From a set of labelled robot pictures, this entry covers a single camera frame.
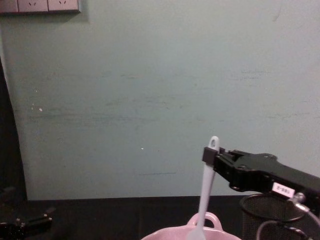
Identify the pink pot with handles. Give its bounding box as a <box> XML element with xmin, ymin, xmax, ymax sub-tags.
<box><xmin>140</xmin><ymin>211</ymin><xmax>242</xmax><ymax>240</ymax></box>

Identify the dark hanging drape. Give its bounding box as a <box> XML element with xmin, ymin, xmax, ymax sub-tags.
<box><xmin>0</xmin><ymin>57</ymin><xmax>28</xmax><ymax>201</ymax></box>

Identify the thin grey gripper cable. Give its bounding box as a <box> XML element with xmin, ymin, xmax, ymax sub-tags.
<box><xmin>256</xmin><ymin>192</ymin><xmax>320</xmax><ymax>240</ymax></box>

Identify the black mesh pen holder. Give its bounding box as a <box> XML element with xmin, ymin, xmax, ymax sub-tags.
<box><xmin>239</xmin><ymin>193</ymin><xmax>320</xmax><ymax>240</ymax></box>

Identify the black table cloth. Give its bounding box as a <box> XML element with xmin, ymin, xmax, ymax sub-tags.
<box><xmin>0</xmin><ymin>195</ymin><xmax>320</xmax><ymax>240</ymax></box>

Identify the white plastic spoon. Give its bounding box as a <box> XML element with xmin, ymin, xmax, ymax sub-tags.
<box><xmin>186</xmin><ymin>135</ymin><xmax>221</xmax><ymax>240</ymax></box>

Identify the grey wall socket panel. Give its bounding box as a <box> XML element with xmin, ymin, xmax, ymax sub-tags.
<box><xmin>0</xmin><ymin>0</ymin><xmax>82</xmax><ymax>15</ymax></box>

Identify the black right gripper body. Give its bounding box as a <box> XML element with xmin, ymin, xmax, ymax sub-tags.
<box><xmin>228</xmin><ymin>149</ymin><xmax>320</xmax><ymax>217</ymax></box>

